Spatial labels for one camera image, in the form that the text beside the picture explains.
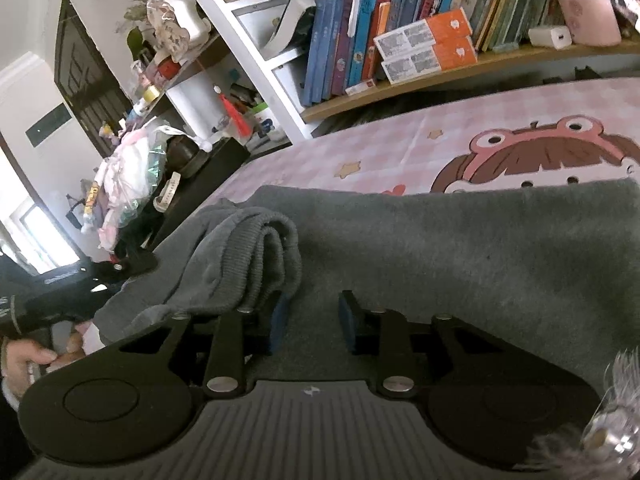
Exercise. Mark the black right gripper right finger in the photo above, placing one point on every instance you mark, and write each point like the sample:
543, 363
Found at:
381, 338

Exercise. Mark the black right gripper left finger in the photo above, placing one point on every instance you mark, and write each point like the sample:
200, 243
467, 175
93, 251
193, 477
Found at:
242, 337

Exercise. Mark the grey knit sweater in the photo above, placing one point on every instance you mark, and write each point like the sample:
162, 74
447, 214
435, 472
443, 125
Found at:
554, 271

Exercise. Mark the person's left hand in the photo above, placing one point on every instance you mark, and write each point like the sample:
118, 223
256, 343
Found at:
20, 357

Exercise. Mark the white wrist watch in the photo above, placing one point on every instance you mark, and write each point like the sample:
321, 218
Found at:
166, 195

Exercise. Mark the iridescent plastic bag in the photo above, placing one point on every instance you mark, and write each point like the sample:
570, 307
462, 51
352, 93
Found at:
150, 169

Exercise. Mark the black box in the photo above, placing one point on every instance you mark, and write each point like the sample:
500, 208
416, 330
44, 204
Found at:
226, 157

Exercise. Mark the gold tape roll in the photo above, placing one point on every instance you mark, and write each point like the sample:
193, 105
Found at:
151, 93

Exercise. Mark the red tassel ornament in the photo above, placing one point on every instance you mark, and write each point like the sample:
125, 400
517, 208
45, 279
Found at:
244, 129

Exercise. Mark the pink cartoon table mat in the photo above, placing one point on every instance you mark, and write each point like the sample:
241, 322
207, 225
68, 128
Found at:
551, 135

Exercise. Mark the lower orange white box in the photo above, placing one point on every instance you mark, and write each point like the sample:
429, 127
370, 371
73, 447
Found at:
448, 55

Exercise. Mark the orange white box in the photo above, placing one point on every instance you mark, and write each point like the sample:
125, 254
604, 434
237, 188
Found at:
437, 29
448, 55

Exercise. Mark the upper orange white box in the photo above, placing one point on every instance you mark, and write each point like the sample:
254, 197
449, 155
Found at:
437, 29

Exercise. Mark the white charger adapter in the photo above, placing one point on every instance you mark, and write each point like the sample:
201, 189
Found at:
555, 37

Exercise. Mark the row of books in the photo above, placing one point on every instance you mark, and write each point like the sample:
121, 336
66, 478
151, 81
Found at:
340, 35

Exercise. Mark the pink cartoon cup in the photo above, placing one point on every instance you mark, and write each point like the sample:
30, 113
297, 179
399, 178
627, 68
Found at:
592, 23

